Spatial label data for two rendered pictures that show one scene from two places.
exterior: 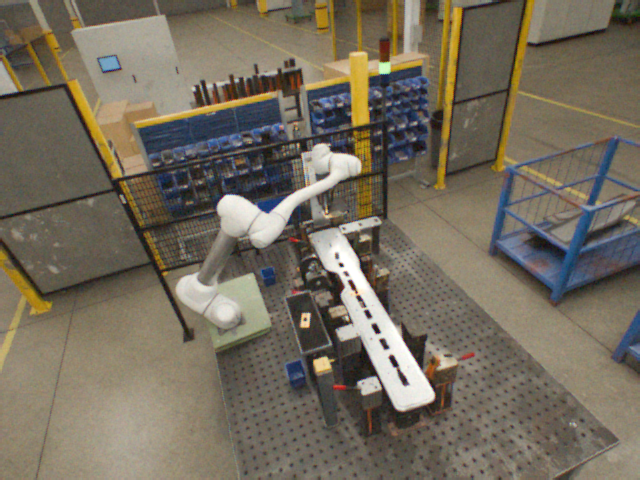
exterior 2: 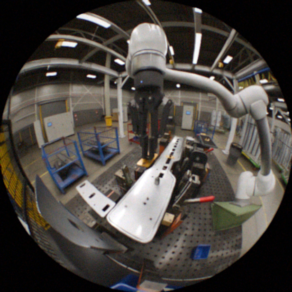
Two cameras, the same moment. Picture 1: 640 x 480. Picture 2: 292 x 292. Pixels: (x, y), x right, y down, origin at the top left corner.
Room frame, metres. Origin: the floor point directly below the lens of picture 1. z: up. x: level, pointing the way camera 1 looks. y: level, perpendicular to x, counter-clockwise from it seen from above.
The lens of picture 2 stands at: (2.17, 0.04, 1.40)
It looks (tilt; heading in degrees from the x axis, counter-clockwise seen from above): 24 degrees down; 218
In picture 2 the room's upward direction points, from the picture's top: straight up
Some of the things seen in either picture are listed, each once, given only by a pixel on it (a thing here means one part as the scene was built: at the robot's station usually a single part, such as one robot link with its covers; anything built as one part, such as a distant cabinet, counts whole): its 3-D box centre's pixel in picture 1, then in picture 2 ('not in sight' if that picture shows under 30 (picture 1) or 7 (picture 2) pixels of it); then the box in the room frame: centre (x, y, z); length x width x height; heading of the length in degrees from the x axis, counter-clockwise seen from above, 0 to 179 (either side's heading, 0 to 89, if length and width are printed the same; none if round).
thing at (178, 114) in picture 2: not in sight; (174, 116); (-5.39, -2.69, 1.00); 3.64 x 0.14 x 2.00; 106
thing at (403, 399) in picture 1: (359, 295); (169, 156); (1.50, -0.21, 1.00); 1.38 x 0.22 x 0.02; 11
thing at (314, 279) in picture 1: (317, 297); (190, 173); (1.58, 0.03, 0.94); 0.18 x 0.13 x 0.49; 11
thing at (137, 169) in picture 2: (367, 275); (139, 183); (1.82, -0.31, 0.84); 0.11 x 0.08 x 0.29; 101
